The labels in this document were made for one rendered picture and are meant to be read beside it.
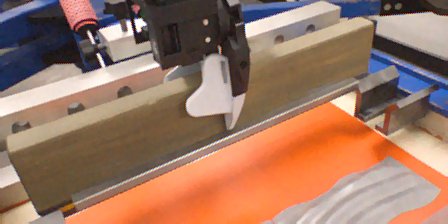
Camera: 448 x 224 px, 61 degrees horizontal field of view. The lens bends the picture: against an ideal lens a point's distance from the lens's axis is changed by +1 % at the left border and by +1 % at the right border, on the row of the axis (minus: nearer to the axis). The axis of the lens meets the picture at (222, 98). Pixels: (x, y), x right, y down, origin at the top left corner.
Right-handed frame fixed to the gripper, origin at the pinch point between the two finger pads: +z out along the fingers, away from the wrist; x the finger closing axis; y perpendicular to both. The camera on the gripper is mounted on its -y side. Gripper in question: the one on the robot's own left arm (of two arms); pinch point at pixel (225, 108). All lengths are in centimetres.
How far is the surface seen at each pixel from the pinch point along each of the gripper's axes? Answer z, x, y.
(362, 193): 9.3, 11.3, -9.9
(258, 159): 10.1, -0.5, -4.2
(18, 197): 8.8, -10.4, 23.2
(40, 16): 5, -66, 12
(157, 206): 10.1, -0.7, 9.7
